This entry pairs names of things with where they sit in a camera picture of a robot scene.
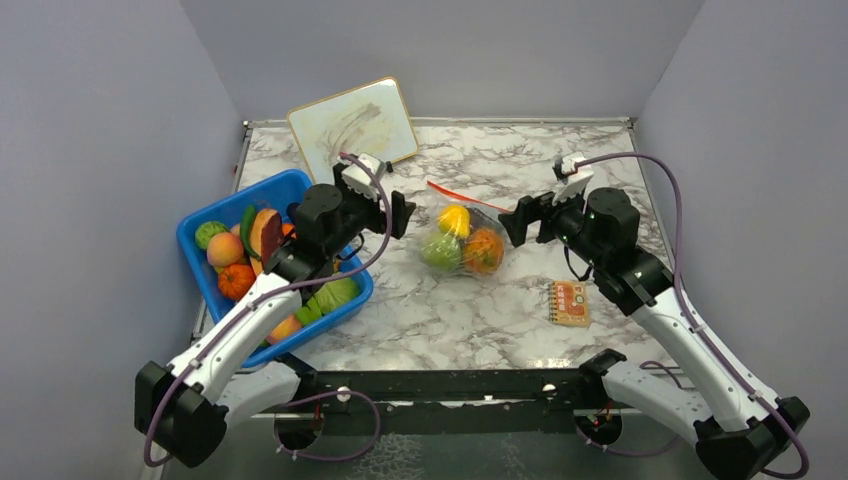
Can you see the small green toy cabbage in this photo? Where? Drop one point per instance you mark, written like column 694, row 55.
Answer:
column 206, row 231

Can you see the green toy starfruit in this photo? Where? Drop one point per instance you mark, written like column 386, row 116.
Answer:
column 309, row 313

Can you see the clear orange-zip bag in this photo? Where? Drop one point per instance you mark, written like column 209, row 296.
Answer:
column 483, row 215

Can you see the small orange notebook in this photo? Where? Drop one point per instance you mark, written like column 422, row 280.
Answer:
column 568, row 304

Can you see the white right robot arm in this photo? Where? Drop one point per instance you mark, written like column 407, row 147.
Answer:
column 736, row 424

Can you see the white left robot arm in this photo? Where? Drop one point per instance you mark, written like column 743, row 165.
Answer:
column 177, row 406

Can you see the green toy pepper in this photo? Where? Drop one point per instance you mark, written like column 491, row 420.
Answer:
column 246, row 225

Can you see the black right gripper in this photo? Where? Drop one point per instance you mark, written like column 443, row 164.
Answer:
column 531, row 209

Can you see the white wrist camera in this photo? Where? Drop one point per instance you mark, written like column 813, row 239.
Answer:
column 364, row 174
column 572, row 179

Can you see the toy pineapple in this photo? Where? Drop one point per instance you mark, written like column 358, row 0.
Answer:
column 483, row 251

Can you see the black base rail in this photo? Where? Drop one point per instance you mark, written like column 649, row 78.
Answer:
column 304, row 402

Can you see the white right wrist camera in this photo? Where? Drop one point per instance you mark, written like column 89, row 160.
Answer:
column 572, row 179

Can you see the small orange toy pumpkin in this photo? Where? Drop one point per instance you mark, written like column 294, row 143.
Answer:
column 234, row 281

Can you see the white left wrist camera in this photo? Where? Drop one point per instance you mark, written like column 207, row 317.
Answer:
column 364, row 174

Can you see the yellow toy pear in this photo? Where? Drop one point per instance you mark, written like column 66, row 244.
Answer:
column 455, row 219

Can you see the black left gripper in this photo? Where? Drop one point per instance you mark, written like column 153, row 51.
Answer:
column 380, row 219

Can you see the orange toy peach front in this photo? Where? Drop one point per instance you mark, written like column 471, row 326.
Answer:
column 283, row 330

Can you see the white drawing board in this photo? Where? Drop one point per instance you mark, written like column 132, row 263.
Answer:
column 372, row 118

